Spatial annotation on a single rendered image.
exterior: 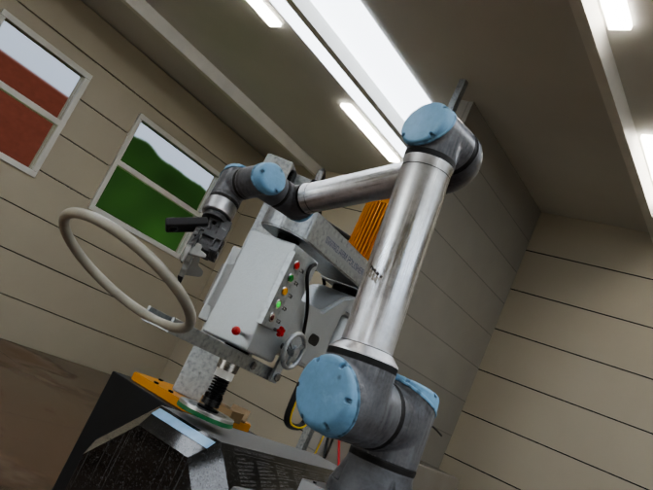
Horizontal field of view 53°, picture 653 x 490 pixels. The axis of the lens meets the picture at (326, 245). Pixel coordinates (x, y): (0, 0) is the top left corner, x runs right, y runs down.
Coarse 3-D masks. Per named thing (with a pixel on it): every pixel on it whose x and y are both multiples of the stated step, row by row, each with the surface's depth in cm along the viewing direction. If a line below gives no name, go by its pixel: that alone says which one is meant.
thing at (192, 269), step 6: (186, 258) 181; (192, 258) 184; (198, 258) 183; (186, 264) 182; (192, 264) 183; (180, 270) 182; (186, 270) 182; (192, 270) 183; (198, 270) 183; (180, 276) 182; (198, 276) 183; (180, 282) 182
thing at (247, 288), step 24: (264, 240) 243; (240, 264) 243; (264, 264) 238; (240, 288) 239; (264, 288) 235; (216, 312) 239; (240, 312) 235; (288, 312) 244; (216, 336) 236; (240, 336) 231; (264, 336) 235
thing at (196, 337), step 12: (156, 312) 210; (180, 336) 205; (192, 336) 210; (204, 336) 215; (204, 348) 217; (216, 348) 222; (228, 348) 228; (228, 360) 230; (240, 360) 235; (252, 360) 241; (252, 372) 244; (264, 372) 251
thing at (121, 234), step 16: (80, 208) 173; (64, 224) 185; (96, 224) 169; (112, 224) 168; (64, 240) 194; (128, 240) 167; (80, 256) 200; (144, 256) 167; (96, 272) 204; (160, 272) 169; (112, 288) 206; (176, 288) 172; (128, 304) 206; (192, 304) 179; (160, 320) 202; (192, 320) 183
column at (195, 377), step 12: (300, 180) 347; (264, 204) 345; (252, 228) 343; (264, 228) 342; (204, 324) 332; (192, 348) 330; (192, 360) 328; (204, 360) 328; (216, 360) 327; (180, 372) 327; (192, 372) 327; (204, 372) 326; (180, 384) 326; (192, 384) 325; (204, 384) 325; (192, 396) 324
